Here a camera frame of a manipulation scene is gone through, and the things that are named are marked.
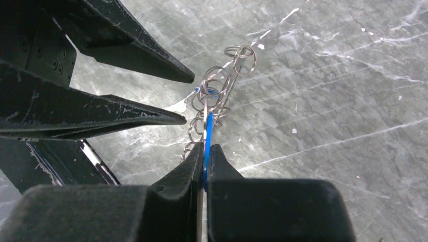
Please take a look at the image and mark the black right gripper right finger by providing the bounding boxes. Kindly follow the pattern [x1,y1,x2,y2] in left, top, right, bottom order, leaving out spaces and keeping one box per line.
[206,144,356,241]

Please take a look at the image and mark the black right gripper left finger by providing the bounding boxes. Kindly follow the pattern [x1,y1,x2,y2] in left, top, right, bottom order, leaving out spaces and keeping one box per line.
[1,143,204,241]

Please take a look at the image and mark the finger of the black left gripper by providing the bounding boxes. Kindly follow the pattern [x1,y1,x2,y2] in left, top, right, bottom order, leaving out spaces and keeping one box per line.
[50,1,195,83]

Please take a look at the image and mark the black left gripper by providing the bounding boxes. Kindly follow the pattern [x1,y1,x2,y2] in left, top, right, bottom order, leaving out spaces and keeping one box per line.
[1,0,186,140]

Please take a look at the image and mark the metal key organizer plate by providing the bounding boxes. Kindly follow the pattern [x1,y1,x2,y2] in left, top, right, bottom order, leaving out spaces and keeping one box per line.
[181,45,257,162]

